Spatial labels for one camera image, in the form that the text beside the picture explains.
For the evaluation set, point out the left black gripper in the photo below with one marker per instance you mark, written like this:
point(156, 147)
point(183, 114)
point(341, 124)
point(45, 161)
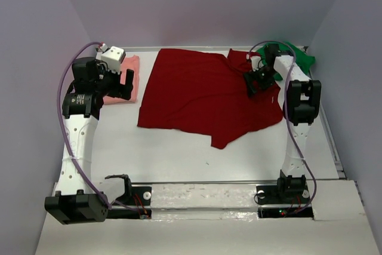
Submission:
point(120, 91)

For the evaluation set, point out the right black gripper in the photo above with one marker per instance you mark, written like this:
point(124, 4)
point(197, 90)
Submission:
point(250, 77)

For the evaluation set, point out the red t shirt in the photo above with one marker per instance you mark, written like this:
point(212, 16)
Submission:
point(205, 93)

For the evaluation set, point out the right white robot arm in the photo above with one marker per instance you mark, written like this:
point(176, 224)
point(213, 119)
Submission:
point(302, 97)

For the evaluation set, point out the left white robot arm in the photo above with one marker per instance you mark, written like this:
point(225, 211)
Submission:
point(76, 199)

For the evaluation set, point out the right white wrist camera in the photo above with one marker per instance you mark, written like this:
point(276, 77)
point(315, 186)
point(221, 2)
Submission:
point(256, 60)

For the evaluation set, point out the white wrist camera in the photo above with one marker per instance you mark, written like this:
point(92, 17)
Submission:
point(256, 60)
point(113, 57)

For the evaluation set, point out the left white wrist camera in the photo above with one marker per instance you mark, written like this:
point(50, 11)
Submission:
point(113, 57)

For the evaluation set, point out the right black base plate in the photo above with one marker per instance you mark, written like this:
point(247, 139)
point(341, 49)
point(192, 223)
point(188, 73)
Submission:
point(271, 205)

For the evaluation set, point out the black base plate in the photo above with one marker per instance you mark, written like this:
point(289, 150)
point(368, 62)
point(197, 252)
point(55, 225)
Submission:
point(136, 206)
point(271, 205)

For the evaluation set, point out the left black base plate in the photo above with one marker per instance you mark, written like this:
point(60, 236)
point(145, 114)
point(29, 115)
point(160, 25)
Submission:
point(136, 206)

